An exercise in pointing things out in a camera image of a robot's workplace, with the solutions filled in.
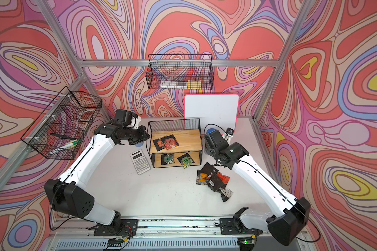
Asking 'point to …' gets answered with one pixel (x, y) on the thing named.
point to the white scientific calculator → (140, 162)
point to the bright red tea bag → (224, 178)
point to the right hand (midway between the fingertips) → (216, 152)
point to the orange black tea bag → (201, 177)
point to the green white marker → (67, 146)
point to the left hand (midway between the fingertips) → (151, 135)
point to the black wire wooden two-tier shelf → (190, 141)
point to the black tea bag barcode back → (215, 182)
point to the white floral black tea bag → (226, 193)
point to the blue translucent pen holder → (139, 144)
